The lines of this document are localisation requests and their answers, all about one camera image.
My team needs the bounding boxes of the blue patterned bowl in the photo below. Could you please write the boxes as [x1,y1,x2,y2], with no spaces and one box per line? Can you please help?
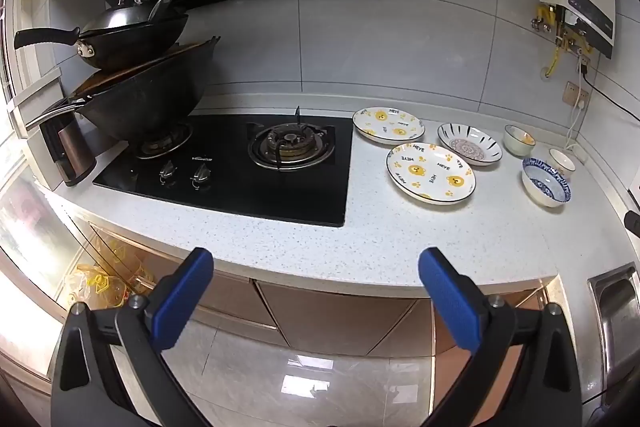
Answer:
[521,157,573,208]

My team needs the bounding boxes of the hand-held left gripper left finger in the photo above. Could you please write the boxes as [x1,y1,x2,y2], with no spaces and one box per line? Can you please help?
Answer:
[50,247,216,427]

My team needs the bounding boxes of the large black wok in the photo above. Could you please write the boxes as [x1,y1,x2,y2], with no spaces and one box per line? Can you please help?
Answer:
[25,38,221,142]

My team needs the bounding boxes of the black wok lid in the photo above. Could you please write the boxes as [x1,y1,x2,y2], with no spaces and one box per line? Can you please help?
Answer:
[80,0,173,38]

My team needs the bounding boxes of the brass pipe fittings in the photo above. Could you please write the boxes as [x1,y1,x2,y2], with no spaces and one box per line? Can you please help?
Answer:
[531,4,591,55]

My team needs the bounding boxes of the yellow gas hose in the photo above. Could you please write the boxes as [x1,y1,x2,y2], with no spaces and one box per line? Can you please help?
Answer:
[545,39,563,78]

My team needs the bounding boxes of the stainless steel sink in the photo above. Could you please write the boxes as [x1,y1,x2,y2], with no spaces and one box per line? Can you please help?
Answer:
[587,262,640,403]

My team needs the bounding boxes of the white power cable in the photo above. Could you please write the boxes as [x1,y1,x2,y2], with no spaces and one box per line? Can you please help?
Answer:
[565,102,588,160]

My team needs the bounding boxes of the black wok with handle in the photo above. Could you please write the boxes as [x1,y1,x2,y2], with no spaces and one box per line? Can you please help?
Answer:
[14,9,190,70]

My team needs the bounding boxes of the flower print bowl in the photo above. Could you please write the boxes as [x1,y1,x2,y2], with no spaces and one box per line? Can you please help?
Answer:
[503,124,537,156]

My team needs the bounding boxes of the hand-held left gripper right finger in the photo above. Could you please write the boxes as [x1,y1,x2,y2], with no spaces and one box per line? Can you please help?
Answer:
[418,247,583,427]

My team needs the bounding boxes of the brown metal container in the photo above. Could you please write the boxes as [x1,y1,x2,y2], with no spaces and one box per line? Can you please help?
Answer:
[40,114,98,188]

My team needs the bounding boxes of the beige wall outlet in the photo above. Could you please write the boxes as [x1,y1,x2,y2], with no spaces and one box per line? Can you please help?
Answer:
[564,82,591,108]

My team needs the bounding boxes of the gas burner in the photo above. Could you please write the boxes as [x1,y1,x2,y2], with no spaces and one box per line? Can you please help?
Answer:
[245,107,337,170]
[135,119,196,158]

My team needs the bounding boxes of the black power cable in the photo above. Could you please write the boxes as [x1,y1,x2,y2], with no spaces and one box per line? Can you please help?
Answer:
[580,66,610,98]

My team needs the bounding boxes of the striped patterned plate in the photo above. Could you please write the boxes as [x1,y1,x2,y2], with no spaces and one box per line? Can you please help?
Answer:
[437,123,502,166]

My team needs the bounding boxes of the small white bowl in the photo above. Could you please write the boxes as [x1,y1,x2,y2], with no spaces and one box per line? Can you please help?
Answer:
[547,148,577,178]

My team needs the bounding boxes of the yellow bear print plate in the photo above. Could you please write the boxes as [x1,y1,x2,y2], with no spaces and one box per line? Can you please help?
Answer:
[352,106,426,145]
[386,141,477,206]

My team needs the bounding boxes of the black gas stove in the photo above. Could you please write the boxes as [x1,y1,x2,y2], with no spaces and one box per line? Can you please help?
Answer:
[92,114,353,228]

